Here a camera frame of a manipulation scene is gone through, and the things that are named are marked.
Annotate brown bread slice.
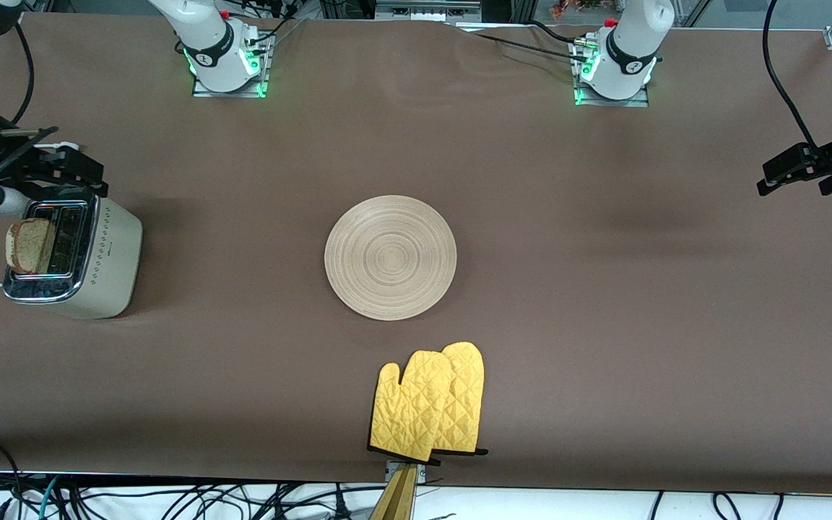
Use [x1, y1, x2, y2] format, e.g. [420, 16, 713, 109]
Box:
[6, 218, 57, 276]

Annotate round wooden plate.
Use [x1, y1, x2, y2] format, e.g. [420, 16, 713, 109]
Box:
[324, 195, 457, 322]

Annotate cream and chrome toaster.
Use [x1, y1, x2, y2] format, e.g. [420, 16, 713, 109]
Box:
[2, 183, 144, 320]

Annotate small orange background item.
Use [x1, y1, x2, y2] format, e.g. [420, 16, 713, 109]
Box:
[550, 0, 605, 20]

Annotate brown table cover cloth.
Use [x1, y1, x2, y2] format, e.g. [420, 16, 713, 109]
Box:
[0, 11, 832, 498]

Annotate yellow quilted oven mitt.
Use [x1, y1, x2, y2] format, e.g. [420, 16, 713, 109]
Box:
[430, 342, 489, 456]
[368, 350, 455, 464]

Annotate grey power strip box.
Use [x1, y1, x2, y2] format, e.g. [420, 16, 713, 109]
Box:
[375, 0, 482, 22]

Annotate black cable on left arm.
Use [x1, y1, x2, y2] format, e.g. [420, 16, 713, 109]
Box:
[762, 0, 821, 151]

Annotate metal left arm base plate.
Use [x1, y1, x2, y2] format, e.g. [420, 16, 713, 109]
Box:
[573, 40, 650, 108]

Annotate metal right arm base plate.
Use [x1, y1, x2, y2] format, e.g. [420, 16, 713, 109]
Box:
[192, 35, 270, 99]

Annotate black cables at arm base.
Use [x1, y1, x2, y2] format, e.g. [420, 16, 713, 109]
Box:
[239, 0, 307, 46]

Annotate black cable at arm base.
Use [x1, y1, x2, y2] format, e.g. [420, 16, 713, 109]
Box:
[459, 20, 594, 64]

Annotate teal cable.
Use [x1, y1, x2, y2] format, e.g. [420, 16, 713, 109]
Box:
[35, 474, 64, 520]

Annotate tangled black cable bundle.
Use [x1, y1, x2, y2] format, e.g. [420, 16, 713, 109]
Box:
[62, 480, 388, 520]

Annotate wooden camera mount post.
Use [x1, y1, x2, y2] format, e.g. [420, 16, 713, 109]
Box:
[369, 461, 428, 520]

